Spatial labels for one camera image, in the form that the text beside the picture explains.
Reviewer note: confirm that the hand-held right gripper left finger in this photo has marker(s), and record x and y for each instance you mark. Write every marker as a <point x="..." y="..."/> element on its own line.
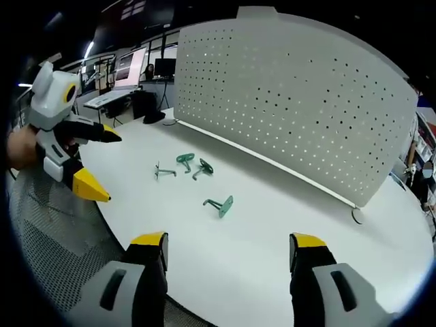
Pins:
<point x="136" y="289"/>

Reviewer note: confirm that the black object on table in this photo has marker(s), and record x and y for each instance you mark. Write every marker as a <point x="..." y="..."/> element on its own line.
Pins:
<point x="154" y="117"/>

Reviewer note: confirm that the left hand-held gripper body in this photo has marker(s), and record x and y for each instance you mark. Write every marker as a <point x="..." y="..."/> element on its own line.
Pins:
<point x="51" y="98"/>

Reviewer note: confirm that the person's left hand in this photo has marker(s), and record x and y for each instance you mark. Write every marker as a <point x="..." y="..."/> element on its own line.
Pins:
<point x="22" y="148"/>

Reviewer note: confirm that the white perforated mounting plate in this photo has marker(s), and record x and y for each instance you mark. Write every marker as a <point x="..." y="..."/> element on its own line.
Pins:
<point x="289" y="112"/>

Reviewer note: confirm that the white background desk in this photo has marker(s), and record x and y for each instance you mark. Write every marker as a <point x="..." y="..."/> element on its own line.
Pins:
<point x="105" y="98"/>

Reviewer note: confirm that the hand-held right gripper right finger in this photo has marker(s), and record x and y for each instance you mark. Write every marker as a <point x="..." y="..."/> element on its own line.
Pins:
<point x="320" y="293"/>

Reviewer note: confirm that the grey mesh chair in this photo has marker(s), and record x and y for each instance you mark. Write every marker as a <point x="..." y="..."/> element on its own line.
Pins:
<point x="51" y="245"/>

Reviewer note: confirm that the green hook assembly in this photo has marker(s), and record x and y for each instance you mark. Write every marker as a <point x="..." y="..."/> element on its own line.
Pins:
<point x="185" y="157"/>
<point x="225" y="206"/>
<point x="205" y="166"/>
<point x="163" y="171"/>

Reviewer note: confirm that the white presentation board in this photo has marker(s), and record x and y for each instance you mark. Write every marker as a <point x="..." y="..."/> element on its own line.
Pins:
<point x="129" y="69"/>

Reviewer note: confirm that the black computer monitor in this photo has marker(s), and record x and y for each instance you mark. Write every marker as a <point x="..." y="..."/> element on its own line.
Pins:
<point x="165" y="68"/>

